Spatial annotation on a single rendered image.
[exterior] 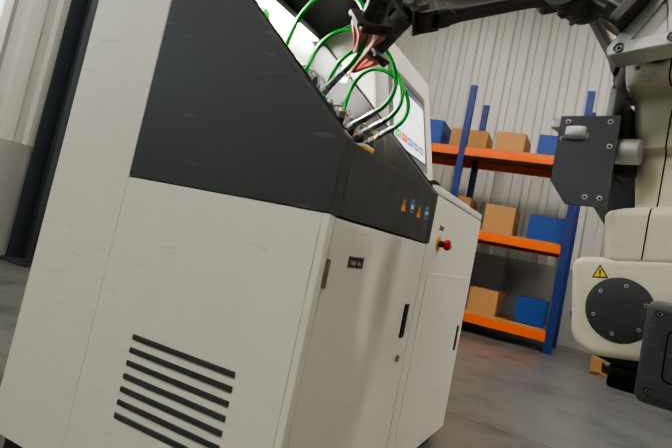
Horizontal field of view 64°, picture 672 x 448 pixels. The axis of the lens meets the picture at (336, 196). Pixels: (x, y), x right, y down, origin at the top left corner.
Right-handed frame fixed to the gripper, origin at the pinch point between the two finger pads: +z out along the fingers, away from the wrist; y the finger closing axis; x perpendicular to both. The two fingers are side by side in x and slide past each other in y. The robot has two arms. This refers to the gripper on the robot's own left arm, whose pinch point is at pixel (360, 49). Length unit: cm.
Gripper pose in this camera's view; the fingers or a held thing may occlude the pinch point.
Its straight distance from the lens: 141.0
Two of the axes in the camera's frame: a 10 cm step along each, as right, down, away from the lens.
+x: 2.7, 7.4, -6.1
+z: -3.1, 6.7, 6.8
